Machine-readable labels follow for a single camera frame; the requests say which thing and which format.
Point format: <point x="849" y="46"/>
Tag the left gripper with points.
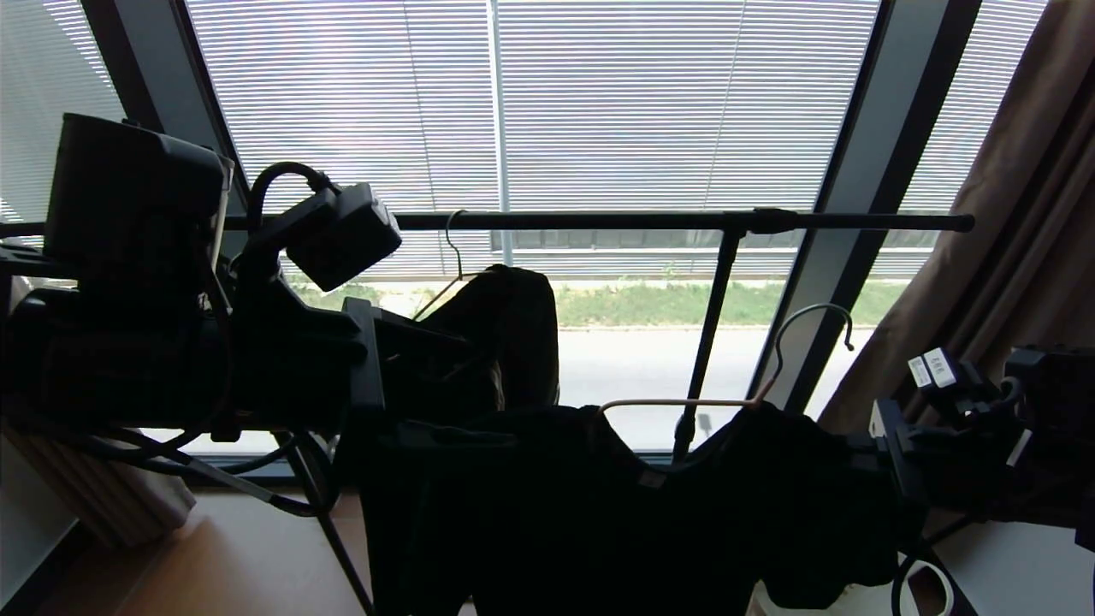
<point x="299" y="368"/>

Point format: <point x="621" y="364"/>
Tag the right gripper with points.
<point x="941" y="470"/>

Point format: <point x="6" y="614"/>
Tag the pink clothes hanger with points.
<point x="780" y="338"/>
<point x="453" y="248"/>

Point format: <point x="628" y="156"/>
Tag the black garment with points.
<point x="599" y="513"/>
<point x="513" y="342"/>

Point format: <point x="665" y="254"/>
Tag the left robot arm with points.
<point x="128" y="257"/>

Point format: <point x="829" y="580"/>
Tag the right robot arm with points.
<point x="1052" y="428"/>

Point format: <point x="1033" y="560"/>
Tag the white laundry basket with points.
<point x="932" y="590"/>

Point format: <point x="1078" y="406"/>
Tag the black clothes rack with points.
<point x="684" y="222"/>

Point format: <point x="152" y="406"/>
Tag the brown curtain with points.
<point x="111" y="496"/>
<point x="1009" y="214"/>

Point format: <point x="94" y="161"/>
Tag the window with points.
<point x="855" y="171"/>

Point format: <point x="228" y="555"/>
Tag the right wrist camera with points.
<point x="949" y="376"/>

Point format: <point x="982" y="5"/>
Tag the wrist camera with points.
<point x="342" y="235"/>
<point x="949" y="376"/>

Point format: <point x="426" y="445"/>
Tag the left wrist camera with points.
<point x="342" y="235"/>

